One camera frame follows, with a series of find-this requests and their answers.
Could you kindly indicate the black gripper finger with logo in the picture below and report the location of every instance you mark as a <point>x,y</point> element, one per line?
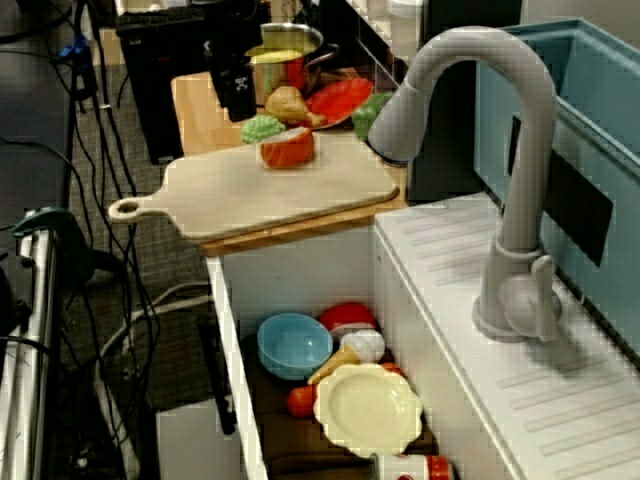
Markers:
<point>240,97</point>

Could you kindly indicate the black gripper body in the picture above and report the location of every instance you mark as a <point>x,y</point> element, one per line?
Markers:
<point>227,55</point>

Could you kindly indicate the orange salmon sushi toy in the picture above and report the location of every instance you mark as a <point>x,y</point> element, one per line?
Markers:
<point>285,152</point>

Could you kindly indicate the light green grapes toy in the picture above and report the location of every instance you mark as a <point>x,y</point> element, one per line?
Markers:
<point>257,131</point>

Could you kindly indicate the tan chicken drumstick toy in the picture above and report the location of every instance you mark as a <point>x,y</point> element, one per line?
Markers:
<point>285,105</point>

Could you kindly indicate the steel pot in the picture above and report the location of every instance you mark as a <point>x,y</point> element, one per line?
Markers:
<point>312,75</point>

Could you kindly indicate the red plate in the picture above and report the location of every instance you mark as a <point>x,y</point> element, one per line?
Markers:
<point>345,97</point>

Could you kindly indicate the green bell pepper toy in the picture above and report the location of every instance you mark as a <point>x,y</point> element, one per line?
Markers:
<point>365,117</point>

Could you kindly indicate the plain white jar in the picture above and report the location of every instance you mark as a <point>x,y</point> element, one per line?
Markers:
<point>406,22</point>

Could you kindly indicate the green clamp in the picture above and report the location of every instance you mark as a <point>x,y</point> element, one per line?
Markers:
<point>45,217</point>

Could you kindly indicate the blue bowl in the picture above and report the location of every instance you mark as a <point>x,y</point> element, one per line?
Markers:
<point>292,345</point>

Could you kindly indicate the white toy sink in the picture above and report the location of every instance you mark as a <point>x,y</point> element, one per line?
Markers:
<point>450,275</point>

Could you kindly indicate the grey toy faucet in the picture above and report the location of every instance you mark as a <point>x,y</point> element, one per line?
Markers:
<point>525,200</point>

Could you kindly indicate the small orange toy piece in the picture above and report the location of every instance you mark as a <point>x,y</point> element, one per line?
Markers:
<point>391,368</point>

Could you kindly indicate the orange tomato toy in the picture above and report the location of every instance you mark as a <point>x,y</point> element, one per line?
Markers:
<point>300,402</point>

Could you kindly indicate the pale yellow flower plate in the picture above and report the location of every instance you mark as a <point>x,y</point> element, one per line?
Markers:
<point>367,410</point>

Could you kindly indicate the teal dish rack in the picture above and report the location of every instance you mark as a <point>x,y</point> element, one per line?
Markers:
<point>600,100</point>

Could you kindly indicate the aluminium frame rail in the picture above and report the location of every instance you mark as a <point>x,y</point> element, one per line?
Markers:
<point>30,350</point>

